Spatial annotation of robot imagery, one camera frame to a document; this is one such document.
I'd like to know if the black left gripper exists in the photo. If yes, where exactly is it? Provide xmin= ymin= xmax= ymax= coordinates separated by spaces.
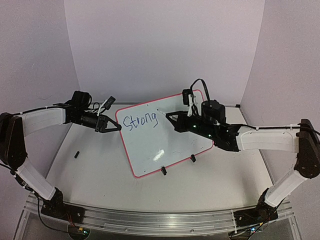
xmin=73 ymin=109 xmax=122 ymax=133

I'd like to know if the pink framed whiteboard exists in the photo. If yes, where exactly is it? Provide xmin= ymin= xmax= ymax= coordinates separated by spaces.
xmin=115 ymin=93 xmax=214 ymax=178

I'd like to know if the black marker cap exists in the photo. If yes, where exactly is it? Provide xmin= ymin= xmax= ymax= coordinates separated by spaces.
xmin=74 ymin=151 xmax=80 ymax=159

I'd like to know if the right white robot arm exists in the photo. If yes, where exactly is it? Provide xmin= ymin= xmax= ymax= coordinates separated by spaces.
xmin=165 ymin=100 xmax=320 ymax=227

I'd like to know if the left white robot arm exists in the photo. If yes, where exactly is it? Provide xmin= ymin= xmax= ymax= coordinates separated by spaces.
xmin=0 ymin=90 xmax=122 ymax=221

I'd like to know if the right black board clip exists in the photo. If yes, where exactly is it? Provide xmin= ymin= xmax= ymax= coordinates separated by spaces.
xmin=190 ymin=154 xmax=196 ymax=163

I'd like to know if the black board clip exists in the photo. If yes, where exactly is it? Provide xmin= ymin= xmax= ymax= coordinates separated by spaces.
xmin=161 ymin=166 xmax=167 ymax=176
xmin=190 ymin=154 xmax=196 ymax=163

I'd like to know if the left black board clip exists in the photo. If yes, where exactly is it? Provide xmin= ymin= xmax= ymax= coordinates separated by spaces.
xmin=161 ymin=166 xmax=167 ymax=176

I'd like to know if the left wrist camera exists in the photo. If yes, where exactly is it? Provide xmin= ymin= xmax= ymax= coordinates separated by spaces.
xmin=97 ymin=96 xmax=116 ymax=115

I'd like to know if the right camera black cable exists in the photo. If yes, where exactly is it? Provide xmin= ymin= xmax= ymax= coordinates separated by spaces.
xmin=189 ymin=78 xmax=211 ymax=102

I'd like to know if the aluminium front rail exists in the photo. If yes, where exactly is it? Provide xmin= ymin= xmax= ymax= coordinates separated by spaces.
xmin=20 ymin=196 xmax=301 ymax=240

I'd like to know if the left base black cable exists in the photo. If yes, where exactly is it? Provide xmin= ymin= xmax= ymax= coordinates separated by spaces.
xmin=37 ymin=199 xmax=87 ymax=236

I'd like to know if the base black cable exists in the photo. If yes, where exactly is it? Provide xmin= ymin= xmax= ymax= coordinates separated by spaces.
xmin=37 ymin=199 xmax=87 ymax=236
xmin=231 ymin=209 xmax=271 ymax=236

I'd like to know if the right base black cable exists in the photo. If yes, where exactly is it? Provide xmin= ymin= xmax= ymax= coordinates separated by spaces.
xmin=231 ymin=209 xmax=271 ymax=236

